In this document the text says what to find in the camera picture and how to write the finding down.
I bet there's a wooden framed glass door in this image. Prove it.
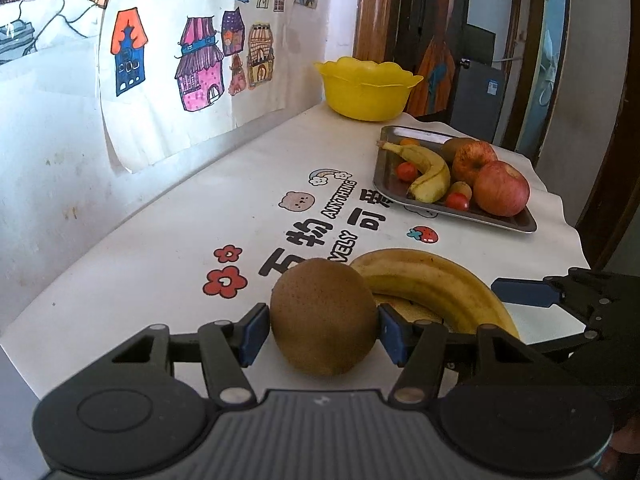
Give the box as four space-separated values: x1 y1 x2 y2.
502 0 573 161

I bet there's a small yellow banana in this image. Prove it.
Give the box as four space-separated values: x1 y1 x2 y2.
376 140 452 204

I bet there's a white printed tablecloth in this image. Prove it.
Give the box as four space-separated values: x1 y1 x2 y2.
0 102 593 411

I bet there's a large plain kiwi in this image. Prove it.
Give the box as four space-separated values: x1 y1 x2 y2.
270 257 380 377

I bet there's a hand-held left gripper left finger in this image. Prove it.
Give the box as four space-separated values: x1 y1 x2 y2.
110 302 272 409

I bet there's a wooden door frame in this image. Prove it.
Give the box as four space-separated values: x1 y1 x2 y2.
352 0 401 61

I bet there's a kiwi with sticker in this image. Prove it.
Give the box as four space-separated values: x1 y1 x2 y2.
442 137 476 163

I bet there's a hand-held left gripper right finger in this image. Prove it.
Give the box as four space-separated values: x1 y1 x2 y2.
377 304 547 407

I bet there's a yellow scalloped plastic bowl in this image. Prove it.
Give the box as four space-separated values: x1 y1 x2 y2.
314 56 425 122

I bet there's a grey cabinet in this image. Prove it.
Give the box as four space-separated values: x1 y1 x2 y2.
447 22 507 146

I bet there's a large yellow banana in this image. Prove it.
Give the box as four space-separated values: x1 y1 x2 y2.
348 248 521 341

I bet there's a metal tray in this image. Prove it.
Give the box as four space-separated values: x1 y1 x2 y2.
372 125 538 234

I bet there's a dark figure painting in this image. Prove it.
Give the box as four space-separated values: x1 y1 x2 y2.
395 0 471 117

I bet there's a large line drawing poster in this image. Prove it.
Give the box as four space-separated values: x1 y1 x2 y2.
0 0 118 66

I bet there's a red apple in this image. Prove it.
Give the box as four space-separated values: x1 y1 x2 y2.
452 140 499 188
473 160 531 218

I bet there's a house drawings wall poster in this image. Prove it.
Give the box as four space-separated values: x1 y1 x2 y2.
97 0 328 175

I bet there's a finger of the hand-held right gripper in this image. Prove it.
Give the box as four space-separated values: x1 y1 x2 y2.
524 319 640 402
491 267 640 342

